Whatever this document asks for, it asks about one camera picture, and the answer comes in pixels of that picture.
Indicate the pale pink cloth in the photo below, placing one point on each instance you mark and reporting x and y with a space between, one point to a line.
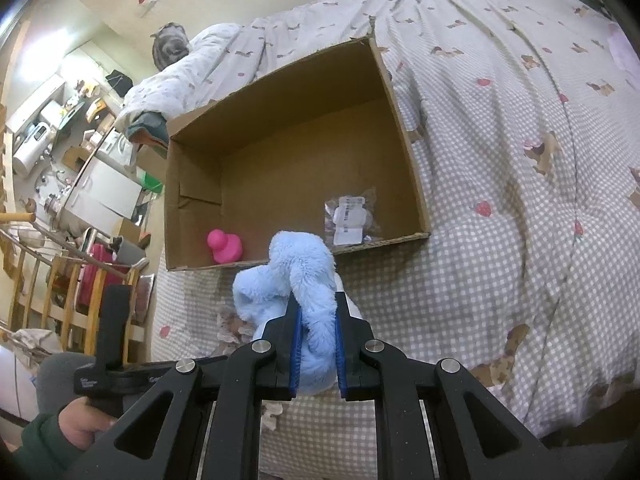
625 55

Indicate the red suitcase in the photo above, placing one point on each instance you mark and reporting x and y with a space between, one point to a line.
100 270

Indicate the dark teal cloth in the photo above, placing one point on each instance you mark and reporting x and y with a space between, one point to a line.
147 127

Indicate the light blue plush toy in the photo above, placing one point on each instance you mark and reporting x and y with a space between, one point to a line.
300 265

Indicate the wooden railing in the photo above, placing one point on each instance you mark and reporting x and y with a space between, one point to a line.
40 285

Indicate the white kitchen appliance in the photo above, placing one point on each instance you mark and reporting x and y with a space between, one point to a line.
31 147

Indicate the white cabinet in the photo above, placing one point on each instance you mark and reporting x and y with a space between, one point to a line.
107 190

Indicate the green plastic container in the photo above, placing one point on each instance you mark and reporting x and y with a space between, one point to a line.
152 184

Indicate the person's left hand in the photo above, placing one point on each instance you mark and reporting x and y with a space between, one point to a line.
82 422

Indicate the grey cloth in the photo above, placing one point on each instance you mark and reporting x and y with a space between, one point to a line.
62 375

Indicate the checkered printed blanket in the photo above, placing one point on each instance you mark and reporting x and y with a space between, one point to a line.
500 210

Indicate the pink rubber duck toy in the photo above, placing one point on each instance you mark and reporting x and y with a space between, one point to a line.
226 249

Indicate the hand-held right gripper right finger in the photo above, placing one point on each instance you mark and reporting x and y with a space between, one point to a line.
342 355

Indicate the clear plastic bag packet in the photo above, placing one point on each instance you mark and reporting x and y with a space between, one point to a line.
350 217

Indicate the brown cardboard box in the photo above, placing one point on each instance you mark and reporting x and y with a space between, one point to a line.
300 150

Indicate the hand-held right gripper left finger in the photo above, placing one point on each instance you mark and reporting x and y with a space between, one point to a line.
294 355

